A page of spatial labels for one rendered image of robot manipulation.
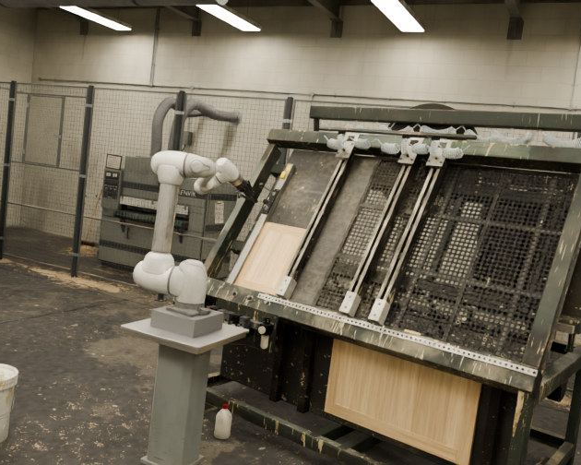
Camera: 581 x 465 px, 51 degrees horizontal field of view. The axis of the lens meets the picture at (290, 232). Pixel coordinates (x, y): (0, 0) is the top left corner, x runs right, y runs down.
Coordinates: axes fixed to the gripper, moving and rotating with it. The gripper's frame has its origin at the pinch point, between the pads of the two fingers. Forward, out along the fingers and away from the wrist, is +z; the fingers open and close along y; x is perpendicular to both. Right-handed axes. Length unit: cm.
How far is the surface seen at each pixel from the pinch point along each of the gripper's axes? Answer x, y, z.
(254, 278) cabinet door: 19, 49, 14
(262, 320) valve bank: 41, 73, 13
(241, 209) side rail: -17.1, 3.6, 11.8
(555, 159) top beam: 176, -54, 6
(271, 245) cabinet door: 20.4, 24.4, 14.0
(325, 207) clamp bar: 50, -7, 8
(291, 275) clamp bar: 50, 43, 8
